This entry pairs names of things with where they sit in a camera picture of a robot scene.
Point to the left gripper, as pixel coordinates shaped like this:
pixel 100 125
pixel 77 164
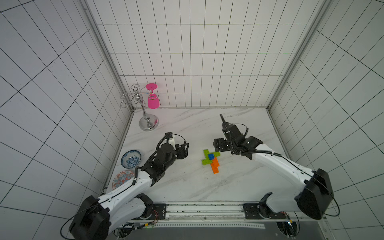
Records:
pixel 182 153

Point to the orange lego brick bottom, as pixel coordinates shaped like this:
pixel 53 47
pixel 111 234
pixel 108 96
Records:
pixel 215 170

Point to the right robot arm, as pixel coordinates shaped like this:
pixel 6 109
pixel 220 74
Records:
pixel 307 191

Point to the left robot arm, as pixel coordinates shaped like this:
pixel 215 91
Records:
pixel 98 217

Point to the chrome glass holder stand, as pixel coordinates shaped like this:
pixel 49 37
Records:
pixel 147 122

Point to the blue patterned bowl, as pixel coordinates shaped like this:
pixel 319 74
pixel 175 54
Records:
pixel 131 159

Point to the pink plastic wine glass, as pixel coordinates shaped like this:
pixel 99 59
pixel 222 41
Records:
pixel 153 99

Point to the red patterned plate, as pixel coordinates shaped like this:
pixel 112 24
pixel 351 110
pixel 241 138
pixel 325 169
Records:
pixel 121 178

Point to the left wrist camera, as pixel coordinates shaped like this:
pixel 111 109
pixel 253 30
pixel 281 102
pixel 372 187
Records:
pixel 171 140

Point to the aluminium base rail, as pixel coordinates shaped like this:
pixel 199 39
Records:
pixel 212 214

